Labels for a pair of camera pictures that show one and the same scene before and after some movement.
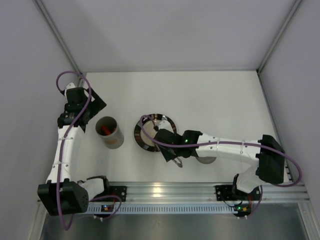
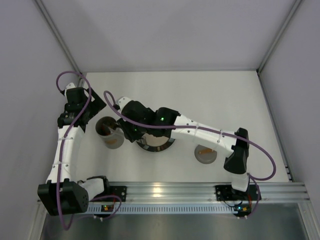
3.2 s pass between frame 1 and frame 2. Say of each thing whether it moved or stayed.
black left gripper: stayed
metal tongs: moved
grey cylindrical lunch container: stayed
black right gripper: moved
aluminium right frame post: stayed
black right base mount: stayed
